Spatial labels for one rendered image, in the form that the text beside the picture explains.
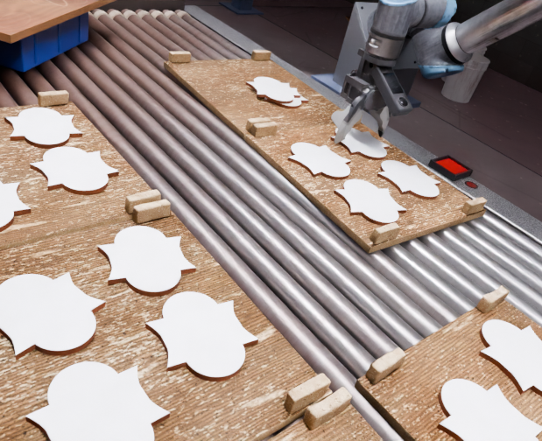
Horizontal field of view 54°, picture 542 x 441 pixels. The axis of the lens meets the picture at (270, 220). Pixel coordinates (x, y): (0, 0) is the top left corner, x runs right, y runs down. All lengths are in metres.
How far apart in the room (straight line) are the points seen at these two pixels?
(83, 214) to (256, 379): 0.39
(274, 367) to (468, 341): 0.31
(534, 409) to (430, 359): 0.14
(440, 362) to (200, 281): 0.35
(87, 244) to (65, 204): 0.11
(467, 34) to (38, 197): 1.14
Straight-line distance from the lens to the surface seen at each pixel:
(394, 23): 1.17
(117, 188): 0.94
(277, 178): 1.09
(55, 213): 0.88
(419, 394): 0.74
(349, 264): 0.92
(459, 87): 4.91
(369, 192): 1.07
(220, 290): 0.76
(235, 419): 0.63
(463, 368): 0.80
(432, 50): 1.61
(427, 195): 1.14
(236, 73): 1.50
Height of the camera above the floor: 1.46
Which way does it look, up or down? 35 degrees down
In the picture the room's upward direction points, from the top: 14 degrees clockwise
